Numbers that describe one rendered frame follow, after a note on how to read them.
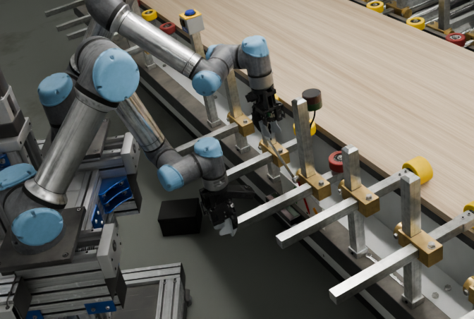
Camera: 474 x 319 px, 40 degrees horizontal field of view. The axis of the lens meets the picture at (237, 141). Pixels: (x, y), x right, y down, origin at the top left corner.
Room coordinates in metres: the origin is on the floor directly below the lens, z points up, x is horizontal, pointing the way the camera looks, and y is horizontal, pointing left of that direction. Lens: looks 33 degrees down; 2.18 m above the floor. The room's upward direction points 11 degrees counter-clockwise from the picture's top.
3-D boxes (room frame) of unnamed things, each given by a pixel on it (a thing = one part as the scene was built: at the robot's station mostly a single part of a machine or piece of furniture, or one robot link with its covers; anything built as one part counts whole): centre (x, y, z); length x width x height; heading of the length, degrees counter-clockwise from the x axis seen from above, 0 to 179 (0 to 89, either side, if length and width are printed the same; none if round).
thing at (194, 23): (2.40, 0.08, 1.18); 0.07 x 0.07 x 0.08; 23
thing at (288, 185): (1.72, -0.18, 0.75); 0.26 x 0.01 x 0.10; 23
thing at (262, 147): (1.91, -0.12, 0.84); 0.13 x 0.06 x 0.05; 23
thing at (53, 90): (1.94, 0.55, 1.20); 0.13 x 0.12 x 0.14; 152
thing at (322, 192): (1.68, -0.22, 0.84); 0.13 x 0.06 x 0.05; 23
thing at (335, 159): (1.71, -0.32, 0.85); 0.08 x 0.08 x 0.11
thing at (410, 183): (1.24, -0.40, 0.92); 0.03 x 0.03 x 0.48; 23
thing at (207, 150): (1.53, 0.09, 1.12); 0.09 x 0.08 x 0.11; 115
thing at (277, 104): (1.73, -0.11, 1.15); 0.09 x 0.08 x 0.12; 22
